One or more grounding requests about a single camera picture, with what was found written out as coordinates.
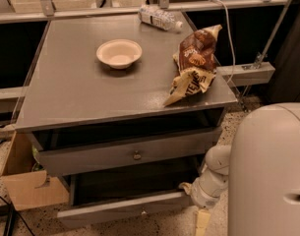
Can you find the clear plastic water bottle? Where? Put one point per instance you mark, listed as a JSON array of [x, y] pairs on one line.
[[159, 18]]

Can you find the grey top drawer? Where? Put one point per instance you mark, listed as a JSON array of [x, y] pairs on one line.
[[74, 160]]

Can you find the white paper bowl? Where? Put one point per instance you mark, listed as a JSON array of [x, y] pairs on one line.
[[119, 53]]

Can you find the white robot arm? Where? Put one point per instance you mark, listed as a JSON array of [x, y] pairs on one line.
[[261, 172]]

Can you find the grey drawer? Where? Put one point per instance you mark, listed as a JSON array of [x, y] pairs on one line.
[[129, 191], [74, 160]]

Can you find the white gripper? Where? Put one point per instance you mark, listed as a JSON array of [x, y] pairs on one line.
[[200, 193]]

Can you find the dark side cabinet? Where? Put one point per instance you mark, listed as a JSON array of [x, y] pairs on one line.
[[285, 83]]

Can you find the cardboard box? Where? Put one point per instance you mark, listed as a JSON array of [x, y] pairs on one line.
[[26, 188]]

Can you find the brown yellow chip bag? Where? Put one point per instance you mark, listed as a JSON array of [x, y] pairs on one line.
[[196, 65]]

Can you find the grey drawer cabinet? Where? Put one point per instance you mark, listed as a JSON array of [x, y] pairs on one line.
[[74, 100]]

